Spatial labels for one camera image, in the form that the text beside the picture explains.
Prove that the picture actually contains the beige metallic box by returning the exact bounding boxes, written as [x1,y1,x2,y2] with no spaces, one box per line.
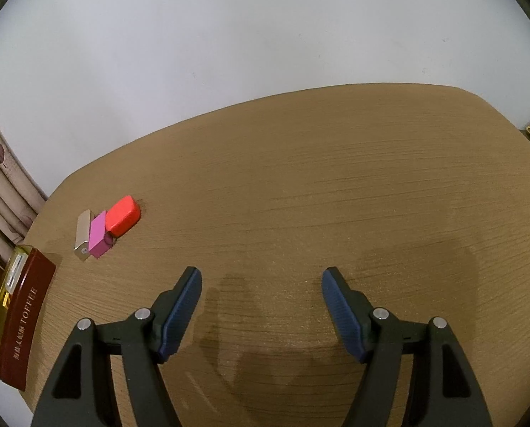
[74,210,96,261]

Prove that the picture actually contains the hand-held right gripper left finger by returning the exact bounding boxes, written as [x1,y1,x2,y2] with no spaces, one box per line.
[31,266,202,427]

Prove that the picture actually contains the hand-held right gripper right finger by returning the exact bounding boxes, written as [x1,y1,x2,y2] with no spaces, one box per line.
[322,267,492,427]

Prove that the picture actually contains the dark red tin box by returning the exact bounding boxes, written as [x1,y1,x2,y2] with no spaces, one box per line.
[0,244,57,391]

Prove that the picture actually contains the red rounded block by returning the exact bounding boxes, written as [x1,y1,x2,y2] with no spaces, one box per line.
[104,196,142,237]

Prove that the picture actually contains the magenta block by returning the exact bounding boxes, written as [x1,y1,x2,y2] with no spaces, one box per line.
[87,211,115,259]

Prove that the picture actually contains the beige printed curtain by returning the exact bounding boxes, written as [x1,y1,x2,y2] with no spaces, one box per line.
[0,89,49,272]

